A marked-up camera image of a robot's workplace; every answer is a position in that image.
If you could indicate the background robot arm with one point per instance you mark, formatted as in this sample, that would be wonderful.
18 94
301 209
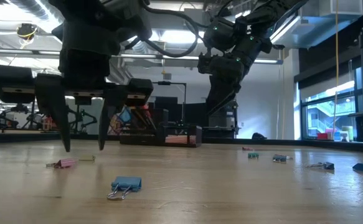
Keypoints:
79 115

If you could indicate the pink binder clip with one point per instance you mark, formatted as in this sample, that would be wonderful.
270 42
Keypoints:
66 163

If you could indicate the white ceiling air duct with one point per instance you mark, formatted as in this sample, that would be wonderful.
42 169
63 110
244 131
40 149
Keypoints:
309 28

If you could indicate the black dome object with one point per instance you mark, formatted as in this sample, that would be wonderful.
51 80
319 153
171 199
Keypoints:
259 137

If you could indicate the small pink item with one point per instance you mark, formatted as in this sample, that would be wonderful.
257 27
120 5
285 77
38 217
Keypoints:
247 149

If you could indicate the black equipment cabinet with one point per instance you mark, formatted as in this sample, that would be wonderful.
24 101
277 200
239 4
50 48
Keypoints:
228 124

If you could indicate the black gantry frame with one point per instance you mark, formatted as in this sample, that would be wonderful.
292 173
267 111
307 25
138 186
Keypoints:
168 83

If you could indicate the patterned colourful panel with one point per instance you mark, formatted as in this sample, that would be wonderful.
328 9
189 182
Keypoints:
115 124

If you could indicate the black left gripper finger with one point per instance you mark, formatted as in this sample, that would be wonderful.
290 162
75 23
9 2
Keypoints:
55 99
112 99

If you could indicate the black partition panel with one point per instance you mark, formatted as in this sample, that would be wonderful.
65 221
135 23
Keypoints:
187 115

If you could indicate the black aluminium table frame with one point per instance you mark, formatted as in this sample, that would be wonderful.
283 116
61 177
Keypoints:
28 137

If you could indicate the orange pencil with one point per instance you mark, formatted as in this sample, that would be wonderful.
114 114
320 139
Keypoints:
142 115

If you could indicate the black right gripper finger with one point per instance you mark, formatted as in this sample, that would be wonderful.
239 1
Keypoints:
228 101
218 93

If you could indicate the teal binder clip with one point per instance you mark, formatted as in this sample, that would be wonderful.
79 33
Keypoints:
253 155

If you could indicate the black mesh desk organizer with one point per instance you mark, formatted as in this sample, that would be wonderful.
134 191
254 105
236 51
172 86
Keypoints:
196 137

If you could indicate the beige binder clip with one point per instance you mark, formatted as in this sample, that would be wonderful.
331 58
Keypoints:
87 158

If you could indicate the large glass window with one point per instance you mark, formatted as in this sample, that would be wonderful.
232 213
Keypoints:
324 115

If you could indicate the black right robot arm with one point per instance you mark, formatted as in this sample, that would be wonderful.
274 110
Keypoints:
271 15

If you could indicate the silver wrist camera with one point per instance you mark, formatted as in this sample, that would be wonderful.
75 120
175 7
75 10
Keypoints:
122 9

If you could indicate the dark blue binder clip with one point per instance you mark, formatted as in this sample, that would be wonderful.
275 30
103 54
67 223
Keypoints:
329 166

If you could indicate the red box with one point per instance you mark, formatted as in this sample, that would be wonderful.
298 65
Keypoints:
322 136

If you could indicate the large blue binder clip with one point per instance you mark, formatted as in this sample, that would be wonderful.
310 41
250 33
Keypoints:
126 183

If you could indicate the grey fabric backdrop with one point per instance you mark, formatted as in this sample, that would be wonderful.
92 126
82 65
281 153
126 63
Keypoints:
91 107

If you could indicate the green container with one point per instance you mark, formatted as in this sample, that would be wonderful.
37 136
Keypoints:
347 133

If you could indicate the grey wall box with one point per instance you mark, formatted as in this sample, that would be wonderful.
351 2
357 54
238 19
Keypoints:
167 76

